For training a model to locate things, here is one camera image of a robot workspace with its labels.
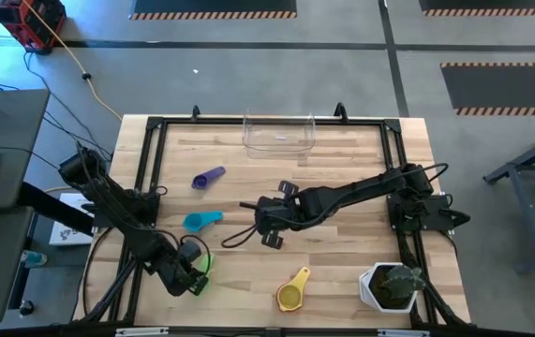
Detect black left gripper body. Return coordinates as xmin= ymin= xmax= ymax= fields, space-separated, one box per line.
xmin=156 ymin=255 xmax=194 ymax=297

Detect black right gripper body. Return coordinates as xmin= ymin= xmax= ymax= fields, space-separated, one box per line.
xmin=253 ymin=194 xmax=302 ymax=234

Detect green plastic measuring cup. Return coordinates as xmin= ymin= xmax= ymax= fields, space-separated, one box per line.
xmin=199 ymin=252 xmax=215 ymax=297

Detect teal plastic measuring cup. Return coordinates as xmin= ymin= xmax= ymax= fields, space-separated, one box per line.
xmin=182 ymin=210 xmax=225 ymax=234

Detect yellow plastic measuring cup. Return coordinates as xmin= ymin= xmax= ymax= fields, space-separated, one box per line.
xmin=275 ymin=266 xmax=312 ymax=314

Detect purple plastic measuring cup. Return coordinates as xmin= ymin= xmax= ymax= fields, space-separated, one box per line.
xmin=190 ymin=165 xmax=227 ymax=191

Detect clear plastic basket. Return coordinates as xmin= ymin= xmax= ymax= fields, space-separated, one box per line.
xmin=242 ymin=108 xmax=318 ymax=160

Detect potted plant in white pot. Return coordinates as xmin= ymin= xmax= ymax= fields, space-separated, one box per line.
xmin=358 ymin=261 xmax=422 ymax=314

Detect white printed box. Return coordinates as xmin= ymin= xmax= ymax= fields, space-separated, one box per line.
xmin=49 ymin=192 xmax=95 ymax=248

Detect green cactus plant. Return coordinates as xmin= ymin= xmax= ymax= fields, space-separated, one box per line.
xmin=381 ymin=264 xmax=427 ymax=300

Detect teal bottle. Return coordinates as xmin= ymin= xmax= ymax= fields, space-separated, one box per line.
xmin=21 ymin=250 xmax=48 ymax=269

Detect black hazard-striped floor mat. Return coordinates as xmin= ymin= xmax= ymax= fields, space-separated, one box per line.
xmin=418 ymin=0 xmax=535 ymax=18
xmin=439 ymin=62 xmax=535 ymax=117
xmin=128 ymin=0 xmax=299 ymax=21

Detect grey desk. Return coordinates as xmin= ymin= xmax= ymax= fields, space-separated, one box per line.
xmin=0 ymin=88 xmax=52 ymax=329

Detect black metal side table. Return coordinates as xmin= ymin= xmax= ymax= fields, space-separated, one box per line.
xmin=482 ymin=122 xmax=535 ymax=275

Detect red and black machine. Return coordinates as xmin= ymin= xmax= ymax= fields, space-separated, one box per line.
xmin=0 ymin=0 xmax=67 ymax=55

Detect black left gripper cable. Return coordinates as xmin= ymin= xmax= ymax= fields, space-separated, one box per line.
xmin=180 ymin=233 xmax=214 ymax=277

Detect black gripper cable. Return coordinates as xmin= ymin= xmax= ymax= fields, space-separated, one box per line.
xmin=220 ymin=222 xmax=261 ymax=250
xmin=180 ymin=233 xmax=214 ymax=277

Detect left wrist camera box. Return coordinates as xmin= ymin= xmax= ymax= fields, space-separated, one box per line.
xmin=179 ymin=240 xmax=202 ymax=264

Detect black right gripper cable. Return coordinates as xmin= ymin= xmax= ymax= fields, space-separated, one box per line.
xmin=220 ymin=222 xmax=261 ymax=250

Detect silver metal bracket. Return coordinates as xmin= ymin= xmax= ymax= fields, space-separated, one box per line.
xmin=377 ymin=328 xmax=431 ymax=337
xmin=114 ymin=326 xmax=170 ymax=337

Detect black aluminium table frame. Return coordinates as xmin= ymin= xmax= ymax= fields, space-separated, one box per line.
xmin=79 ymin=114 xmax=472 ymax=329

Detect yellow floor cable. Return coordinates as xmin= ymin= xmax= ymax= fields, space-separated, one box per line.
xmin=22 ymin=0 xmax=124 ymax=122

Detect black floor cable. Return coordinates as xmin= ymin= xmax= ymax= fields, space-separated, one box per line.
xmin=22 ymin=51 xmax=113 ymax=163

